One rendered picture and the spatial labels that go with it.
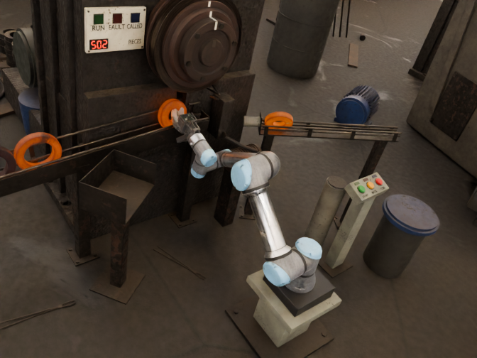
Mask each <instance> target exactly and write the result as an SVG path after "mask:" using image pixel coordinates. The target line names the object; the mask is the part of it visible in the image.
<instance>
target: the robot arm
mask: <svg viewBox="0 0 477 358"><path fill-rule="evenodd" d="M192 115H193V116H194V114H193V113H188V114H184V109H183V108H182V107H181V108H180V110H179V111H178V110H177V109H173V110H172V111H171V117H172V125H173V126H174V127H175V129H177V130H178V131H179V132H180V133H181V134H184V135H183V136H179V137H178V138H176V140H177V142H178V143H184V142H186V141H188V142H189V144H190V145H191V147H192V149H193V151H194V152H195V153H196V156H195V158H194V162H193V164H192V168H191V174H192V175H193V176H194V177H196V178H203V177H204V176H205V175H206V173H207V172H209V171H211V170H214V169H217V168H220V167H230V168H232V170H231V180H232V183H233V185H234V187H236V189H237V190H239V191H242V193H243V195H245V196H246V197H248V200H249V202H250V205H251V209H252V211H253V214H254V217H255V219H256V223H257V225H258V229H259V231H260V233H261V237H262V240H263V243H264V246H265V249H266V253H265V256H264V257H265V260H266V262H265V263H264V264H263V272H264V274H265V276H266V278H267V279H268V280H269V281H270V282H271V283H272V284H273V285H275V286H284V285H285V286H286V287H287V288H289V289H290V290H291V291H294V292H296V293H307V292H310V291H311V290H312V289H313V288H314V285H315V283H316V277H315V271H316V269H317V265H318V263H319V260H320V259H321V257H322V248H321V246H320V245H319V243H318V242H316V241H315V240H313V239H310V238H307V237H303V238H299V239H298V240H297V241H296V243H295V246H294V247H293V248H291V247H290V246H288V245H286V243H285V240H284V237H283V233H282V232H281V229H280V225H279V223H278V219H277V217H276V214H275V210H274V209H273V205H272V202H271V200H270V196H269V194H268V188H269V182H268V180H270V179H271V178H273V177H275V176H276V175H277V174H278V172H279V170H280V160H279V158H278V157H277V155H276V154H274V153H273V152H270V151H259V152H257V153H243V152H232V151H230V150H229V149H226V150H222V151H220V152H217V153H215V152H214V150H213V149H212V148H211V146H210V145H209V144H208V143H207V141H206V139H205V138H204V137H203V135H202V134H201V133H200V130H201V129H200V128H199V127H198V125H197V124H196V123H197V119H196V117H195V116H194V118H195V119H194V118H193V117H192Z"/></svg>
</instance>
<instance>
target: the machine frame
mask: <svg viewBox="0 0 477 358"><path fill-rule="evenodd" d="M159 1H160V0H31V15H32V23H33V39H34V48H35V63H36V72H37V80H38V96H39V105H40V120H41V129H42V132H44V133H48V134H51V135H53V136H54V137H58V136H62V135H65V134H70V133H73V132H76V131H81V130H84V129H88V128H92V127H94V126H99V125H102V124H107V123H110V122H113V121H118V120H120V119H125V118H128V117H131V116H135V115H139V114H143V113H146V112H151V111H154V110H157V109H159V108H160V106H161V105H162V104H163V103H164V102H165V101H167V100H169V99H176V97H177V94H178V95H179V96H180V97H181V98H182V100H181V102H183V103H184V105H185V106H186V109H187V114H188V113H192V108H193V105H188V103H191V102H199V101H200V102H201V103H200V104H197V107H196V112H195V113H196V114H199V113H201V110H202V111H203V112H205V113H206V114H207V115H208V116H209V118H210V114H211V110H212V102H213V98H211V97H210V95H212V96H214V94H215V93H213V92H211V91H209V90H207V89H204V90H201V91H198V92H190V93H185V92H178V91H176V90H173V89H171V88H170V87H168V86H167V85H166V84H165V83H164V82H163V81H162V80H161V79H159V78H158V77H157V76H156V75H155V73H154V72H153V71H152V70H151V68H150V65H149V63H148V59H147V55H146V47H145V42H144V46H143V48H141V49H133V50H117V51H108V52H100V53H86V52H85V46H84V8H89V7H120V6H144V7H146V23H147V20H148V17H149V16H150V13H151V11H152V10H153V8H154V7H155V5H156V4H157V3H158V2H159ZM232 1H233V2H234V3H235V5H236V7H237V9H238V11H239V13H240V15H241V21H242V39H241V45H240V48H239V51H238V54H237V56H236V58H235V60H234V62H233V64H232V65H231V67H230V68H229V70H228V71H227V72H226V73H225V75H224V76H223V77H222V78H221V79H220V80H218V81H217V82H215V83H214V86H215V87H216V89H217V90H218V92H219V93H220V92H225V93H227V94H228V95H229V96H231V97H232V98H234V99H235V103H234V110H233V114H232V117H231V123H230V127H229V133H228V137H230V138H232V139H234V140H236V141H238V142H239V143H240V140H241V135H242V131H243V116H246V113H247V109H248V104H249V101H250V97H251V92H252V88H253V83H254V80H255V76H256V74H255V73H254V72H252V71H250V66H251V60H252V57H253V51H254V47H255V44H256V38H257V34H258V28H259V25H260V21H261V15H262V12H263V6H264V2H265V0H232ZM146 23H145V28H146ZM158 122H159V121H158V112H156V113H153V114H149V115H145V116H141V117H138V118H135V119H130V120H128V121H125V122H124V125H125V131H130V130H133V129H137V128H141V127H143V126H147V125H151V124H155V123H158ZM120 133H121V122H120V123H117V124H112V125H109V126H105V127H102V128H99V129H94V130H91V131H86V132H84V133H81V135H82V143H89V142H92V141H96V140H99V139H103V138H106V137H109V136H113V135H116V134H120ZM204 138H205V139H206V141H207V143H208V144H209V145H210V146H211V148H212V149H213V150H214V152H215V153H217V152H220V151H222V150H226V149H229V150H230V149H233V148H238V147H239V146H237V145H236V144H234V143H232V142H230V141H228V140H226V139H225V138H222V139H215V138H214V137H213V136H212V135H211V134H210V133H209V132H208V128H207V133H206V134H204ZM186 146H187V141H186V142H184V143H178V142H177V141H173V142H171V143H167V144H165V145H162V146H159V147H155V148H152V149H149V150H147V151H143V152H140V153H136V154H133V155H132V156H135V157H137V158H141V159H143V160H146V161H149V162H151V163H155V164H157V169H156V177H155V186H154V187H153V188H152V190H151V191H150V192H149V193H148V195H147V196H146V198H145V199H144V201H142V203H141V205H140V206H139V207H138V209H137V210H136V211H135V212H134V214H133V215H132V217H131V218H130V224H129V226H132V225H135V224H138V223H141V222H144V221H147V220H150V219H153V218H156V217H159V216H162V215H165V214H167V213H170V212H174V211H176V210H177V205H178V200H179V194H180V186H181V180H182V171H183V165H184V161H185V151H186ZM223 172H224V167H220V168H217V169H214V170H211V171H209V172H207V173H206V175H205V176H204V177H203V178H196V183H195V187H194V195H193V199H192V205H195V204H197V203H200V202H204V201H206V200H209V199H212V198H214V197H218V196H219V190H220V186H221V180H222V176H223ZM43 184H44V186H45V188H46V189H47V191H48V192H49V194H50V196H51V198H52V199H53V201H54V202H55V204H56V205H57V208H58V209H59V211H60V212H61V214H62V216H63V217H64V218H65V221H66V222H67V224H68V225H69V227H70V229H71V230H72V232H73V234H75V223H74V205H73V188H72V175H68V176H65V177H63V178H58V179H56V180H52V181H50V182H47V183H43ZM109 233H111V220H110V219H107V218H105V217H101V216H99V215H96V214H94V213H91V212H90V239H94V238H97V237H100V236H103V235H105V234H109Z"/></svg>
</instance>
